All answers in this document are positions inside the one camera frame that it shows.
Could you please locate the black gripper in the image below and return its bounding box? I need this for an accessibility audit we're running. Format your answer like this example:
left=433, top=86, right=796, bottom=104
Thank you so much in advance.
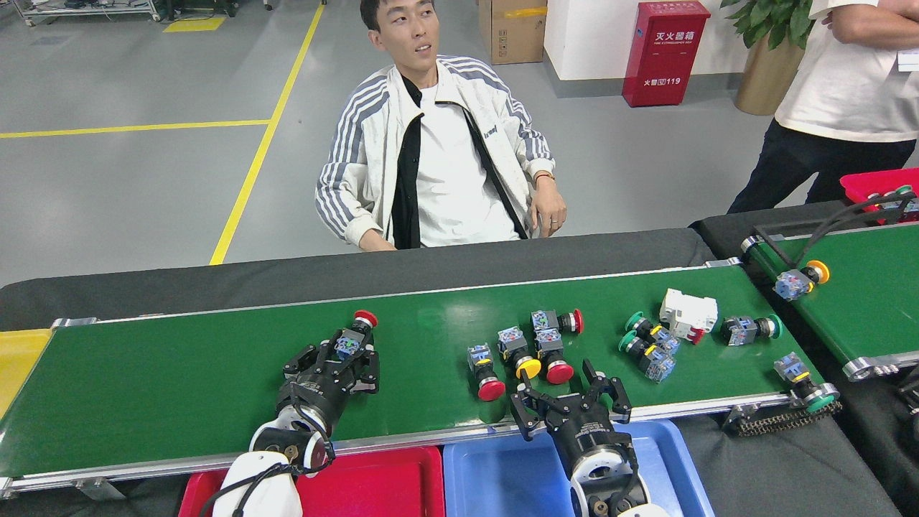
left=508, top=358, right=638, bottom=475
left=276, top=330, right=381, bottom=437

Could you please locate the red mushroom push button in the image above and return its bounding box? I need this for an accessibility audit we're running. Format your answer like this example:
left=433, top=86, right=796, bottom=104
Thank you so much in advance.
left=467, top=343, right=507, bottom=401
left=336, top=310, right=379, bottom=360
left=531, top=309, right=585, bottom=335
left=535, top=329, right=575, bottom=385

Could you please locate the yellow push button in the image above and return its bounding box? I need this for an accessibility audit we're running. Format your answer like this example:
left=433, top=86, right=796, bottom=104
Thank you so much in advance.
left=498, top=327, right=542, bottom=380
left=774, top=260, right=831, bottom=302

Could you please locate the green push button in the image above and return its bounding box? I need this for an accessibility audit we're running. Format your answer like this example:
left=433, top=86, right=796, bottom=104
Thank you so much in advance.
left=625, top=311, right=681, bottom=354
left=722, top=314, right=783, bottom=347
left=618, top=330, right=677, bottom=383
left=774, top=352, right=837, bottom=415

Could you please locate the white circuit breaker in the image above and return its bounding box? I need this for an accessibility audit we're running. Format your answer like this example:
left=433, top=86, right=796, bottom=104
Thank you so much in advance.
left=659, top=289, right=719, bottom=344

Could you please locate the blue plastic tray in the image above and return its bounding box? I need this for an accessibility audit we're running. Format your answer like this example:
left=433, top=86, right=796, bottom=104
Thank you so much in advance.
left=443, top=419, right=715, bottom=517

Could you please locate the red plastic tray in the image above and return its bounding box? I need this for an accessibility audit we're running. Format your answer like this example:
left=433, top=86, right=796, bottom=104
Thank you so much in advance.
left=178, top=445, right=446, bottom=517

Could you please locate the long green conveyor belt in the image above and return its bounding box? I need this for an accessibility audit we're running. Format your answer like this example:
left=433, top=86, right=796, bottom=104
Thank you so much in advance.
left=0, top=257, right=844, bottom=496

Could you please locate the yellow plastic tray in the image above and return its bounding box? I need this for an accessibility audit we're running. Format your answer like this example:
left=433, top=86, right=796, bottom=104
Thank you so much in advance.
left=0, top=328, right=55, bottom=421

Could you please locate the short green conveyor belt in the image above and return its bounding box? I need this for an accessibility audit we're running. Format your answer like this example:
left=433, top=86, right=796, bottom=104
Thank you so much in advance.
left=741, top=223, right=919, bottom=381

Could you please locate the seated person's left hand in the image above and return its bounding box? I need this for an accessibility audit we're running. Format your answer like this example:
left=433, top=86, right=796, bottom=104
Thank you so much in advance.
left=528, top=183, right=568, bottom=239

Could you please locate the seated person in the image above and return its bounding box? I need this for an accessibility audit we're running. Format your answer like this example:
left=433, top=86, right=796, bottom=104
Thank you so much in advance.
left=314, top=0, right=568, bottom=252

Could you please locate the red fire extinguisher box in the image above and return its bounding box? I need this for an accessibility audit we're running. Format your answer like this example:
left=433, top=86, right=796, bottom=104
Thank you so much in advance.
left=622, top=0, right=712, bottom=108

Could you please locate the red parts bin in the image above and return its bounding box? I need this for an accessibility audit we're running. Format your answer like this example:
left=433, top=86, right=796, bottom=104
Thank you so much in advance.
left=840, top=169, right=919, bottom=225

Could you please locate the tan plant pot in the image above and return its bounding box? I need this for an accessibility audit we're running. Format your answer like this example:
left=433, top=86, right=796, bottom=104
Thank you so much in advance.
left=734, top=32, right=805, bottom=117

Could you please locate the brown cardboard box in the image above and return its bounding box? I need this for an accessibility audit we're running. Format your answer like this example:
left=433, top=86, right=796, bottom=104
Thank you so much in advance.
left=479, top=0, right=548, bottom=65

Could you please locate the standing person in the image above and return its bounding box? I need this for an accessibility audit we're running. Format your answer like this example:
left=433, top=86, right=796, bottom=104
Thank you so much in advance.
left=727, top=0, right=919, bottom=215

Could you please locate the green leafy plant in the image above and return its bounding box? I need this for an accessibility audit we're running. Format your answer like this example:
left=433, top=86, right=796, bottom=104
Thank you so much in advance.
left=722, top=0, right=819, bottom=51

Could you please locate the metal rack on wheels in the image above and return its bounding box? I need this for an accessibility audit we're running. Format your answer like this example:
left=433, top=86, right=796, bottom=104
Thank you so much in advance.
left=13, top=0, right=160, bottom=26

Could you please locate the black conveyor drive chain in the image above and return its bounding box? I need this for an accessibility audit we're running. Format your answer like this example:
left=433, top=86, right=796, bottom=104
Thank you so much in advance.
left=724, top=399, right=842, bottom=437

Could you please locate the black cable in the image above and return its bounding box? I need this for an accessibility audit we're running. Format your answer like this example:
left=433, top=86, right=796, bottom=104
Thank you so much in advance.
left=750, top=188, right=919, bottom=252

